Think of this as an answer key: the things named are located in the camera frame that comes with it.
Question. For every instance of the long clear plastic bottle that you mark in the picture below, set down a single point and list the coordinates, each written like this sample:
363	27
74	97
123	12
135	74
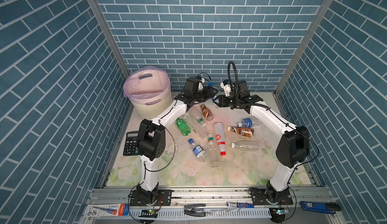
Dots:
201	131

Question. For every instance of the white slotted cable duct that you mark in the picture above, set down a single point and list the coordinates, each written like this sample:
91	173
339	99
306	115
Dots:
177	214

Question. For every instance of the brown coffee bottle back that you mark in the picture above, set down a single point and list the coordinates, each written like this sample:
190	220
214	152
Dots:
207	114

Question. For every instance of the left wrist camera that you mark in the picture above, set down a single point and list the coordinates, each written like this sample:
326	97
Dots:
194	84

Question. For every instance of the blue black hand tool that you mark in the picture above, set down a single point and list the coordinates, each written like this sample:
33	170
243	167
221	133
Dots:
325	208

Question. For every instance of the cream bin with pink liner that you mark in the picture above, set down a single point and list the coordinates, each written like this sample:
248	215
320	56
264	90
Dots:
149	90

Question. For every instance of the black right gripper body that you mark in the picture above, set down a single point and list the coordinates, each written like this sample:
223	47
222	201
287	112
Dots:
230	101

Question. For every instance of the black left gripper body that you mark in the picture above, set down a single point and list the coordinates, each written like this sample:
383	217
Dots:
201	95

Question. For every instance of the brown coffee bottle right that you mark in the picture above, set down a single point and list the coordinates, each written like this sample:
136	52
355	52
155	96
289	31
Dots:
243	131

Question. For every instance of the brown coffee bottle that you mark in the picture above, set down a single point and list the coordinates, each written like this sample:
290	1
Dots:
243	131
207	114

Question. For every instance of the white red blue box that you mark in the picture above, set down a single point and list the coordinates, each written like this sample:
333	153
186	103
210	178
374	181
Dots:
110	210

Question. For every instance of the clear bottle green white cap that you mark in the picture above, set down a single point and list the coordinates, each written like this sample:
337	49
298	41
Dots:
212	151

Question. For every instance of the white bottle red cap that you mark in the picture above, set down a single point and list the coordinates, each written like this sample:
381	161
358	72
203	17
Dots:
220	138

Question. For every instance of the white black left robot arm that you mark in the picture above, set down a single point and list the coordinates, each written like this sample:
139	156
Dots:
151	140

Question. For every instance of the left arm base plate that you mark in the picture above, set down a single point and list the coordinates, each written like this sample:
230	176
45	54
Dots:
163	198

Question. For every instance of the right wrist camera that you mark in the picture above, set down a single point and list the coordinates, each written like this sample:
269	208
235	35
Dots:
225	85

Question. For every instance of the blue marker pen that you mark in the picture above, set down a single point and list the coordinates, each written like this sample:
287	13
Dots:
240	205

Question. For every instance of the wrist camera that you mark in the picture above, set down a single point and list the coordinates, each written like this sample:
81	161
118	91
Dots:
225	85
194	84

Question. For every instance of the black pliers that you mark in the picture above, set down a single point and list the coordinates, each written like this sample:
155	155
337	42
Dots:
195	210

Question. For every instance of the black calculator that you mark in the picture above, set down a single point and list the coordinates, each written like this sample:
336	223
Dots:
130	147

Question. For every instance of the clear bottle blue label back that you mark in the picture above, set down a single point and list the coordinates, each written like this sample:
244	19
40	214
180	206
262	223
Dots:
213	91

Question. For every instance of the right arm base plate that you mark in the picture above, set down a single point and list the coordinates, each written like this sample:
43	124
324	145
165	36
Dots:
270	196

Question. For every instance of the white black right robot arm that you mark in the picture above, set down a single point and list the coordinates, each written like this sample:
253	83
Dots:
293	142

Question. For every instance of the green soda bottle yellow cap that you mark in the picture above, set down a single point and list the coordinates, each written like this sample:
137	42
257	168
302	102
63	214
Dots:
183	127

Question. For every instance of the clear bottle blue cap label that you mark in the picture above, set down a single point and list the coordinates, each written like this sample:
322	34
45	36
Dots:
198	150

